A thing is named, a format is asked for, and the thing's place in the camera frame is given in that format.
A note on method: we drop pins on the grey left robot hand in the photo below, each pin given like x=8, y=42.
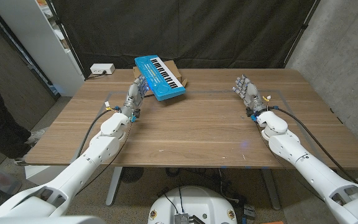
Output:
x=134, y=96

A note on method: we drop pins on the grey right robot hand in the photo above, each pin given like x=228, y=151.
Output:
x=250, y=93

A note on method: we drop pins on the blue toy piano keyboard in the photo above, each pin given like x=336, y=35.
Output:
x=154, y=77

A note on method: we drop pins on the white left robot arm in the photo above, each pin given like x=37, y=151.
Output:
x=98, y=149

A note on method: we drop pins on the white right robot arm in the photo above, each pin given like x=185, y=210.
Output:
x=291, y=146

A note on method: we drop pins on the white power strip box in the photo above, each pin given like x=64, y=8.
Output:
x=102, y=68

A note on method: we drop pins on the cardboard packing box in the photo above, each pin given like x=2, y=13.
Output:
x=174, y=67

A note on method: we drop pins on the white box under table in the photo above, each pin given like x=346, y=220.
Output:
x=39, y=174

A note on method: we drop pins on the black backdrop curtain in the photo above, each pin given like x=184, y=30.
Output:
x=213, y=31

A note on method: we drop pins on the round black floor fan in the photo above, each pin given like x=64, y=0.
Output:
x=131, y=174

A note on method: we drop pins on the black backdrop stand pole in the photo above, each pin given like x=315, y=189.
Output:
x=303, y=26
x=65, y=35

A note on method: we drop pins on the grey table leg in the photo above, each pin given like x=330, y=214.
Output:
x=113, y=186
x=270, y=189

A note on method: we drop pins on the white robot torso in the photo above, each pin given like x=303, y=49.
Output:
x=194, y=202

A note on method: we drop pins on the dark wooden door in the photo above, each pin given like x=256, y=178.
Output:
x=11, y=77

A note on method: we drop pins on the grey heat sink module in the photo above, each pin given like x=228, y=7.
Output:
x=182, y=218

